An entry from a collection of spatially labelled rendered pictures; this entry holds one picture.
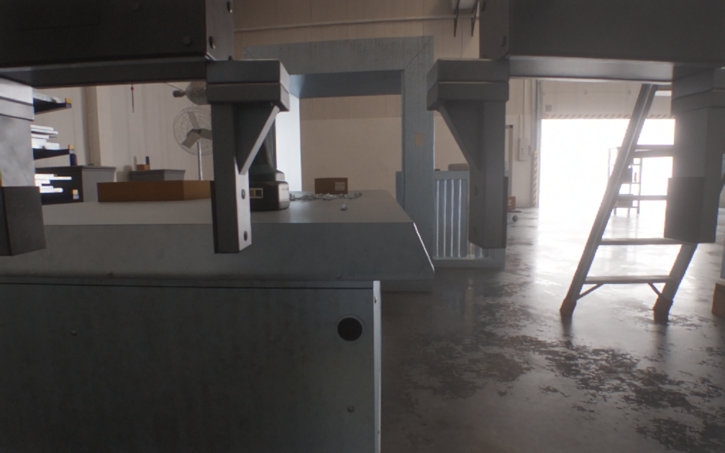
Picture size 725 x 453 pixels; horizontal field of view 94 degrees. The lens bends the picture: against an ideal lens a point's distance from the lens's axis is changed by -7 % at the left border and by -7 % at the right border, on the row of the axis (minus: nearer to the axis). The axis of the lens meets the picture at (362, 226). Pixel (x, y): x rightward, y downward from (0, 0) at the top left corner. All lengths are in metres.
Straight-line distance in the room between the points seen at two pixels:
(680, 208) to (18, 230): 0.40
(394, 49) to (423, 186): 0.84
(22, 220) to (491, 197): 0.27
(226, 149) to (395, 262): 0.23
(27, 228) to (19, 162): 0.04
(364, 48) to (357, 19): 8.64
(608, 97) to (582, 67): 11.30
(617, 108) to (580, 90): 1.09
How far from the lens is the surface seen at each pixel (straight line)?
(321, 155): 10.36
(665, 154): 1.68
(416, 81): 2.38
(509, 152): 10.47
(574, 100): 11.17
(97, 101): 6.96
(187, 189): 1.21
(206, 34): 0.22
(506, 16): 0.22
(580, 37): 0.23
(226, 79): 0.21
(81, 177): 5.64
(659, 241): 2.12
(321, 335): 0.46
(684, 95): 0.30
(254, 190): 0.61
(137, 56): 0.23
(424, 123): 2.33
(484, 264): 3.13
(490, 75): 0.22
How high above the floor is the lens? 0.69
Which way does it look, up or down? 7 degrees down
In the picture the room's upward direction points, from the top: 1 degrees counter-clockwise
